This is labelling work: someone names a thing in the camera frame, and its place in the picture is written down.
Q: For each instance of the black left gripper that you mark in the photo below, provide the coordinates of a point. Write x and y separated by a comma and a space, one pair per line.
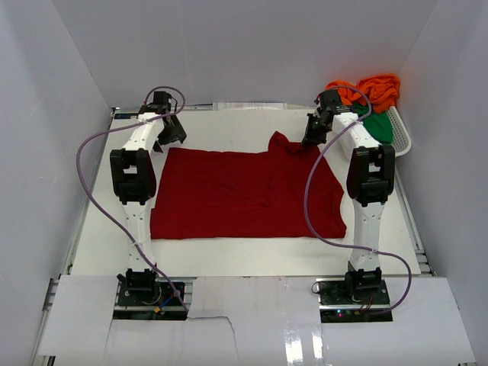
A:
177, 133

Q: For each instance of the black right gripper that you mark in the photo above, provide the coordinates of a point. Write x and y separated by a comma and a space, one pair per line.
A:
310, 139

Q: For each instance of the red t shirt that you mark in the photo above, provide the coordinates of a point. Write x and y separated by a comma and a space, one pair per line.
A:
283, 192

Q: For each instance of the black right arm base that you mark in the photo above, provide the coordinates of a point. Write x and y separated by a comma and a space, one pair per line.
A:
337, 306

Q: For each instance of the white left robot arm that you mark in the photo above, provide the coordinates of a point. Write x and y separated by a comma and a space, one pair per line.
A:
135, 184

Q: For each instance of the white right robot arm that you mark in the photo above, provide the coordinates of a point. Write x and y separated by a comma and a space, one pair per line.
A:
364, 168

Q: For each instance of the black table label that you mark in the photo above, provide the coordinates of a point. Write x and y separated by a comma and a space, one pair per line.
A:
124, 116

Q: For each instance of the green t shirt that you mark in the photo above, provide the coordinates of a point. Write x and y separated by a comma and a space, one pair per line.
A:
379, 126

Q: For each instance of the orange t shirt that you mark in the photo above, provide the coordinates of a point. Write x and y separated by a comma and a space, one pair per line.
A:
382, 91

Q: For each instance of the white perforated plastic basket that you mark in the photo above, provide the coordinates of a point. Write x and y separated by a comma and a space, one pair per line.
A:
402, 142

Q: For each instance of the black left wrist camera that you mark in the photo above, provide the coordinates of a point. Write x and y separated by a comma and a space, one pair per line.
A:
160, 104

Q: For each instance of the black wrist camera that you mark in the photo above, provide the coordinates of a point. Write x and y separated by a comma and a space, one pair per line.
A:
160, 104
330, 101

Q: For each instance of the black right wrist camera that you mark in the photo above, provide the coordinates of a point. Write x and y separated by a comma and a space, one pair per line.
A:
330, 101

